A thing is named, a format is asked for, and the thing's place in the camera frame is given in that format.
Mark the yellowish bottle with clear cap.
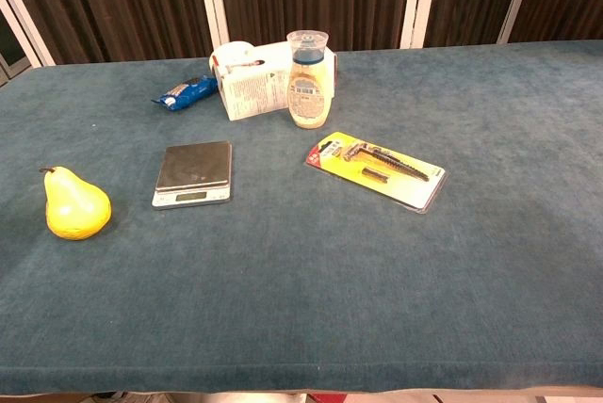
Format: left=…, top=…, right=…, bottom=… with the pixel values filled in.
left=285, top=29, right=330, bottom=130

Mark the silver digital kitchen scale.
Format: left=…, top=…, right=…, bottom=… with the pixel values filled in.
left=151, top=140, right=234, bottom=210

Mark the white printed carton box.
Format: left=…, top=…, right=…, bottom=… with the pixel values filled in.
left=214, top=41, right=338, bottom=122

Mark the blue table cloth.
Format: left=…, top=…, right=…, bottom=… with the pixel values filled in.
left=0, top=39, right=603, bottom=395

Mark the yellow razor blister pack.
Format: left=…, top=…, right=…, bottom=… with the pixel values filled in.
left=304, top=131, right=448, bottom=215

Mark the white round cup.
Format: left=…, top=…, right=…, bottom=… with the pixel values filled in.
left=208, top=40, right=255, bottom=73

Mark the yellow pear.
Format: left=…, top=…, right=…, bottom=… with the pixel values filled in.
left=39, top=165, right=113, bottom=241

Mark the blue snack packet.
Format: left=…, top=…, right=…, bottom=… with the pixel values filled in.
left=151, top=74, right=220, bottom=113

